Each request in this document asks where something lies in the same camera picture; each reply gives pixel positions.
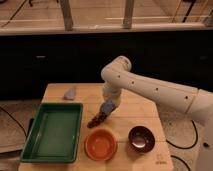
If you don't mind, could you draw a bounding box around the blue grey sponge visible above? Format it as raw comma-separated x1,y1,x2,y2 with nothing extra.
63,87,76,100

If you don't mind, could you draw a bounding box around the green plastic tray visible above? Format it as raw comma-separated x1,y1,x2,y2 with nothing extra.
21,103,83,163

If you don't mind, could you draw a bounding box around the black floor cable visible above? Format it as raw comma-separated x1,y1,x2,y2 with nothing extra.
165,119,200,171

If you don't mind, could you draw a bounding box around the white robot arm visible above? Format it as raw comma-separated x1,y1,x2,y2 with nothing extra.
101,56,213,171

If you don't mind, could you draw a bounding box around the dark purple bowl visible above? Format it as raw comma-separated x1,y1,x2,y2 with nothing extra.
128,126,155,153

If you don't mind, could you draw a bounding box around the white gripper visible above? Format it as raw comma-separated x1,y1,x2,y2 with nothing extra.
101,83,122,115

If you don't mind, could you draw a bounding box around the dark grape bunch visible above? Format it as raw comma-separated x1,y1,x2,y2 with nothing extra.
87,113,107,128

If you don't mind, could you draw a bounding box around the wooden table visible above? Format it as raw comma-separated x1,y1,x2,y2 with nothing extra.
18,83,173,171

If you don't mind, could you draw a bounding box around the black cable left floor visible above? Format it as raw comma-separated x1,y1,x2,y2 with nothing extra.
0,105,28,138

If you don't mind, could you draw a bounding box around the orange bowl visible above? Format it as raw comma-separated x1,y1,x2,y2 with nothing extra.
84,129,118,161

